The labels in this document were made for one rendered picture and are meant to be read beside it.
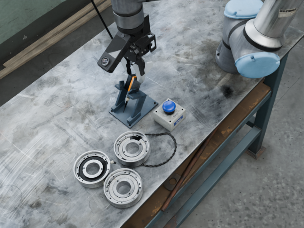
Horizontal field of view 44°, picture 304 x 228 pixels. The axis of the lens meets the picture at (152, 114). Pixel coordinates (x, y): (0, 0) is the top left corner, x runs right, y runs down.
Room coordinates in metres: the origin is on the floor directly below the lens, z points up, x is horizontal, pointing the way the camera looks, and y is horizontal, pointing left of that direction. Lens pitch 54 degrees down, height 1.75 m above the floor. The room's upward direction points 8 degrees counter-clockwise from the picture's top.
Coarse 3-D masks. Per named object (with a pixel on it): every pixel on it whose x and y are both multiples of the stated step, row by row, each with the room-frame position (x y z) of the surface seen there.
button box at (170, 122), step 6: (174, 102) 0.70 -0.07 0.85; (180, 108) 0.67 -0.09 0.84; (156, 114) 0.66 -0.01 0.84; (162, 114) 0.66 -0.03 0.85; (168, 114) 0.65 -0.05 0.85; (174, 114) 0.65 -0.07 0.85; (180, 114) 0.65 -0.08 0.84; (156, 120) 0.66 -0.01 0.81; (162, 120) 0.64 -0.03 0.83; (168, 120) 0.63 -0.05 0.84; (174, 120) 0.63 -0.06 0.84; (180, 120) 0.65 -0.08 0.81; (168, 126) 0.63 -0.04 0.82; (174, 126) 0.63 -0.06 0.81
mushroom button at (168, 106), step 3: (165, 102) 0.68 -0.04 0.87; (168, 102) 0.68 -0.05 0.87; (171, 102) 0.68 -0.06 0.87; (162, 105) 0.67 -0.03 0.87; (165, 105) 0.67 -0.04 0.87; (168, 105) 0.66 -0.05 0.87; (171, 105) 0.66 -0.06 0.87; (174, 105) 0.66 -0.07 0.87; (162, 108) 0.66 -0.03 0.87; (165, 108) 0.66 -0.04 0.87; (168, 108) 0.66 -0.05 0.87; (171, 108) 0.65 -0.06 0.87; (174, 108) 0.66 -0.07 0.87; (165, 111) 0.65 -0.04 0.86; (168, 111) 0.65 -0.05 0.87; (171, 111) 0.65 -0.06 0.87
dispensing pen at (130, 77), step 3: (129, 75) 0.75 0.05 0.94; (132, 75) 0.75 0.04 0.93; (135, 75) 0.75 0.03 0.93; (129, 78) 0.74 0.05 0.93; (126, 81) 0.74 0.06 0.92; (129, 81) 0.73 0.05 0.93; (126, 84) 0.74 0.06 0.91; (129, 84) 0.73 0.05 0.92; (123, 87) 0.74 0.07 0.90; (126, 87) 0.73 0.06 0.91; (126, 99) 0.72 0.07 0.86; (126, 102) 0.72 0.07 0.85; (123, 111) 0.70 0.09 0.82
